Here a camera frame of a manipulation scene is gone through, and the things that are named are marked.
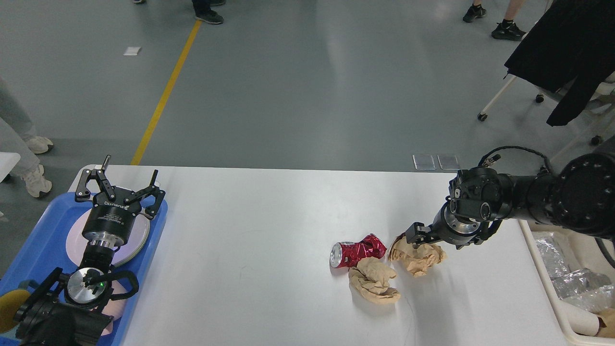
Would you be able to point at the beige plastic bin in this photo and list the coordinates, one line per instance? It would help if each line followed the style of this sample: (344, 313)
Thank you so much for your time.
(572, 338)

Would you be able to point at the white side table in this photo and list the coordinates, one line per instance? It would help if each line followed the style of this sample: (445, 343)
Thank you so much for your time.
(8, 160)

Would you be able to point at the teal and yellow mug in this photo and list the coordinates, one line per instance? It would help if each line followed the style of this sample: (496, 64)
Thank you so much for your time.
(10, 304)

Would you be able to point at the crushed red soda can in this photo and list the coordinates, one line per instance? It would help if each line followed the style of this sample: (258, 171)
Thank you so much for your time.
(349, 254)

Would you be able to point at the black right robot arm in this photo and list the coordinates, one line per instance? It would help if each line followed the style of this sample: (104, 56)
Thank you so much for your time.
(580, 198)

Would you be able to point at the tan napkin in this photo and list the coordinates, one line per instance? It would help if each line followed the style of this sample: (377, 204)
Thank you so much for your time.
(370, 277)

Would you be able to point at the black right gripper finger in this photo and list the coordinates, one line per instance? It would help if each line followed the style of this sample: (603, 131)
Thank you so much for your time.
(418, 234)

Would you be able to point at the pink plate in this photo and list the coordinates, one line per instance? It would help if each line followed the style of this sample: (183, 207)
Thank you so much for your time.
(76, 243)

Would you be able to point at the person with black sneakers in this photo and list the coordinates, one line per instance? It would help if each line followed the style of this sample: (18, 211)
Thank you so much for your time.
(507, 29)

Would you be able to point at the foil wrapper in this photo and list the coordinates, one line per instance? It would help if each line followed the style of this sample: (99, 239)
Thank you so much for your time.
(593, 292)
(551, 248)

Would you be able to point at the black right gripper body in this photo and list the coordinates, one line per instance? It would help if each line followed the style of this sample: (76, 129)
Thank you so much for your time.
(448, 228)

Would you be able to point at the blue plastic tray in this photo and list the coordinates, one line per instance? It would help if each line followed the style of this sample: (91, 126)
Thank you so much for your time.
(45, 250)

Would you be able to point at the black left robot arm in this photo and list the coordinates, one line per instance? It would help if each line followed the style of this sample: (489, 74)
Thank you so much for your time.
(75, 281)

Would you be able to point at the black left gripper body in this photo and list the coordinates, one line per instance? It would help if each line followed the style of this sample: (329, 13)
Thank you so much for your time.
(109, 224)

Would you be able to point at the pink mug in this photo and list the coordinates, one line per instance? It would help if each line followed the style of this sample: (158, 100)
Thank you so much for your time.
(114, 308)

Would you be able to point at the white paper cup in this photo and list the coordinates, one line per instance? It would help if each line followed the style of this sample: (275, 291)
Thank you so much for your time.
(580, 320)

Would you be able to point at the large brown paper bag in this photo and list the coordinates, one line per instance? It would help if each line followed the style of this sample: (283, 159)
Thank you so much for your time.
(606, 323)

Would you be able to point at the brown paper ball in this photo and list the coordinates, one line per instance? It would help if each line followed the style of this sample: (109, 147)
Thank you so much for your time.
(415, 261)

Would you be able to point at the person in grey trousers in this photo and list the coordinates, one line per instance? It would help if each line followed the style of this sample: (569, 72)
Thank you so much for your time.
(18, 134)

